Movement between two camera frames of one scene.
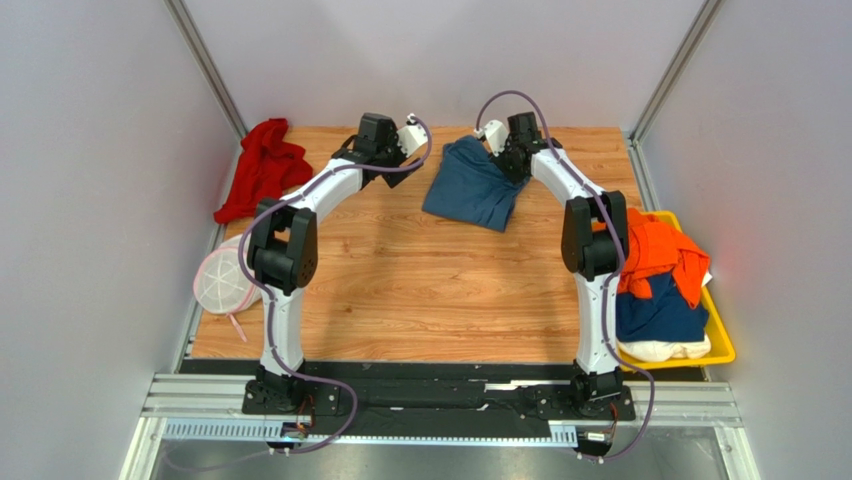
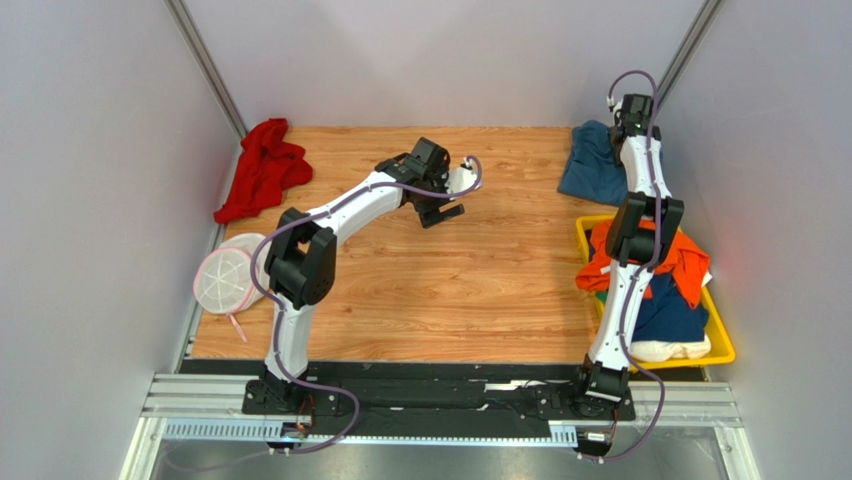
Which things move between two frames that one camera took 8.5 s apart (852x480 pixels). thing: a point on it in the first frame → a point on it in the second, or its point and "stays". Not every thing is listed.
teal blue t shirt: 468,187 → 592,169
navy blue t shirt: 666,316 stays
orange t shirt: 655,246 stays
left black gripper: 392,178 → 432,216
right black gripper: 510,163 → 622,133
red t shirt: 267,166 stays
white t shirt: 646,352 stays
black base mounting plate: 439,391 stays
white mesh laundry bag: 219,284 stays
